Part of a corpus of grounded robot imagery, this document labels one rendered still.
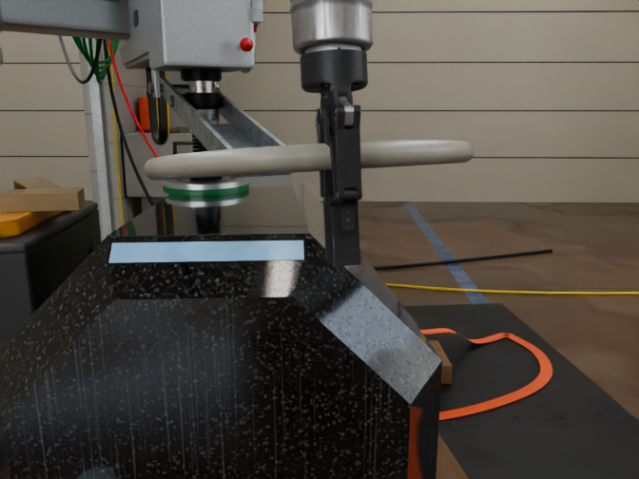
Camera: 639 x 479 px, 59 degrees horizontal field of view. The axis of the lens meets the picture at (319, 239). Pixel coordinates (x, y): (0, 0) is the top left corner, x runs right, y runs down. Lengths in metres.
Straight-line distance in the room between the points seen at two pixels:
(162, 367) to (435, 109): 5.62
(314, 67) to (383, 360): 0.55
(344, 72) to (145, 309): 0.52
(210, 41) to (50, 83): 5.66
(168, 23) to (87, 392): 0.80
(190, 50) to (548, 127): 5.61
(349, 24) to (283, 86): 5.69
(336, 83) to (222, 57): 0.81
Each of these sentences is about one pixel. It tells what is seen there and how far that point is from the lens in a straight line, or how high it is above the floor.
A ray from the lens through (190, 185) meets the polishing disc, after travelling 1.41.
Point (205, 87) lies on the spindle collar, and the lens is 1.47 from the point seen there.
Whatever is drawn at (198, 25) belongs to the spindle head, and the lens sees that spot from 1.40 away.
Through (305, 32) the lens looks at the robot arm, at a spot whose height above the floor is 1.14.
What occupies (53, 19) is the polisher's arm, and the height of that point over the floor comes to 1.31.
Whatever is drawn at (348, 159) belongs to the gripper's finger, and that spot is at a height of 1.01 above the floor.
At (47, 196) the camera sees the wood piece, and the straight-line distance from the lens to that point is 1.72.
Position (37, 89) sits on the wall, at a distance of 7.07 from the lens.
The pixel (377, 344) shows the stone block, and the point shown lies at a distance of 1.00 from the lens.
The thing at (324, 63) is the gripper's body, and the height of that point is 1.11.
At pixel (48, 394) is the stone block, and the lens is 1.06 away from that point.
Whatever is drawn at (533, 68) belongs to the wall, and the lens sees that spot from 6.64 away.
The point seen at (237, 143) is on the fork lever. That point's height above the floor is 0.98.
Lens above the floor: 1.07
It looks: 14 degrees down
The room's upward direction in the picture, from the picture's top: straight up
